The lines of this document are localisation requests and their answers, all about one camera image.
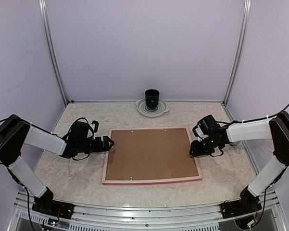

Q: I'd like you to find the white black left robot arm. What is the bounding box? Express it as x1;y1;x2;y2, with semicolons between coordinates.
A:
0;115;114;214

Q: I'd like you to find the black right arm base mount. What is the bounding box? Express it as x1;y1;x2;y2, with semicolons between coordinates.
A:
220;200;262;219

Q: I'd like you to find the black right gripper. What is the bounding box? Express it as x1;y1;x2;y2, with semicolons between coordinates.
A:
190;135;221;156

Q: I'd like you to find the pink wooden picture frame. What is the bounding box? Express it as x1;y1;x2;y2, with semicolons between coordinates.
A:
101;127;203;186

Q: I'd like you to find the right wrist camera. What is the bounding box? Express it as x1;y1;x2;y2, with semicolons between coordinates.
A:
192;124;207;141

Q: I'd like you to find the dark green cup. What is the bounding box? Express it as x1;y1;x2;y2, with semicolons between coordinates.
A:
145;89;160;109

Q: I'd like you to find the striped ceramic plate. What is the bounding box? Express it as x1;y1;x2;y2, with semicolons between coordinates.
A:
135;99;170;118

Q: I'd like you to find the aluminium front rail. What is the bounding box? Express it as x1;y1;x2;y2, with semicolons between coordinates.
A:
7;191;288;231

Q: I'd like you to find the aluminium corner post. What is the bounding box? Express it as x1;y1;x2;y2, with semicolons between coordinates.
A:
223;0;252;107
38;0;69;106

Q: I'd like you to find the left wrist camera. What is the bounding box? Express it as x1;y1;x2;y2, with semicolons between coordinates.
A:
90;120;99;138

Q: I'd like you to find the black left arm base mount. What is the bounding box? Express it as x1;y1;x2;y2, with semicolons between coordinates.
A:
32;200;75;219

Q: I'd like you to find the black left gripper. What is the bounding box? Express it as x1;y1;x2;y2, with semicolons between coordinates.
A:
77;136;114;153

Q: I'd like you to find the left aluminium corner post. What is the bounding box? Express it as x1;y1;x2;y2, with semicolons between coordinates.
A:
38;0;69;106

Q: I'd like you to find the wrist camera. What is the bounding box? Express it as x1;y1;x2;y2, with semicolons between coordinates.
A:
192;124;207;141
90;120;99;138

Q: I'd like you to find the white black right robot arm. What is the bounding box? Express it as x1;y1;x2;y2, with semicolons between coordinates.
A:
189;111;289;214

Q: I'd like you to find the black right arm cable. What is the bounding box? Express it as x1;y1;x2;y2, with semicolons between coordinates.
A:
216;97;289;164

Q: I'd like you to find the light blue paper cup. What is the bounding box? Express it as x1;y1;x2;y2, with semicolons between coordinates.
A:
230;142;239;147

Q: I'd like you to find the right aluminium corner post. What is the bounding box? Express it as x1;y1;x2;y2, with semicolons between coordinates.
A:
223;0;252;107

